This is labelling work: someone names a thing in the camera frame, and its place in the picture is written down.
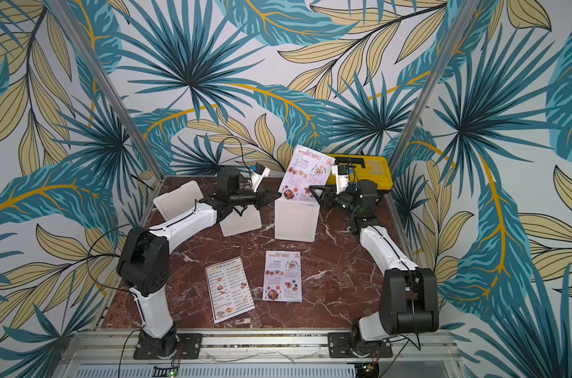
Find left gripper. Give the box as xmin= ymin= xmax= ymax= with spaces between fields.
xmin=230 ymin=183 xmax=282 ymax=209

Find restaurant special menu sheet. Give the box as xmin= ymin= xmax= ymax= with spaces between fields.
xmin=279 ymin=145 xmax=335 ymax=203

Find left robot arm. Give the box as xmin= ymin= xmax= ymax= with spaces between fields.
xmin=117 ymin=162 xmax=281 ymax=358

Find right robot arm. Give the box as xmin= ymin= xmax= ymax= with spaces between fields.
xmin=309 ymin=180 xmax=439 ymax=358

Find right white menu rack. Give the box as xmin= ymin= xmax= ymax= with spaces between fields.
xmin=274 ymin=198 xmax=320 ymax=243

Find white menu rack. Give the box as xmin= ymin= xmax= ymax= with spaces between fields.
xmin=274 ymin=198 xmax=320 ymax=243
xmin=219 ymin=206 xmax=262 ymax=237
xmin=153 ymin=180 xmax=203 ymax=221

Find middle white menu rack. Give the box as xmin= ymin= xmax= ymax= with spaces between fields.
xmin=219 ymin=206 xmax=262 ymax=237

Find left white menu rack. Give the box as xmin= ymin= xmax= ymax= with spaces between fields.
xmin=153 ymin=180 xmax=203 ymax=221

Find yellow black toolbox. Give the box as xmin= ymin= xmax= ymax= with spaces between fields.
xmin=329 ymin=154 xmax=393 ymax=194

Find pink menu sheet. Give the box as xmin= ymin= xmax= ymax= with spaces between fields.
xmin=262 ymin=250 xmax=303 ymax=302

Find yellow header menu sheet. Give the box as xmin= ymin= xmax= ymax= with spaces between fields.
xmin=205 ymin=257 xmax=255 ymax=324

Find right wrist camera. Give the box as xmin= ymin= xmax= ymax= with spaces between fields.
xmin=331 ymin=163 xmax=357 ymax=195

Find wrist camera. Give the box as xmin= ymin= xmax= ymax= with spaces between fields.
xmin=331 ymin=163 xmax=357 ymax=195
xmin=250 ymin=162 xmax=271 ymax=192

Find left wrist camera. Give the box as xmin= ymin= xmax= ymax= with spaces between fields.
xmin=250 ymin=162 xmax=271 ymax=192

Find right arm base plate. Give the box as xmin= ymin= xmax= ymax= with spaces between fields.
xmin=327 ymin=332 xmax=393 ymax=358

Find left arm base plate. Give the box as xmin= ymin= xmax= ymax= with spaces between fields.
xmin=133 ymin=332 xmax=202 ymax=360

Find aluminium front rail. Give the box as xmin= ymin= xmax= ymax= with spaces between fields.
xmin=53 ymin=329 xmax=468 ymax=377

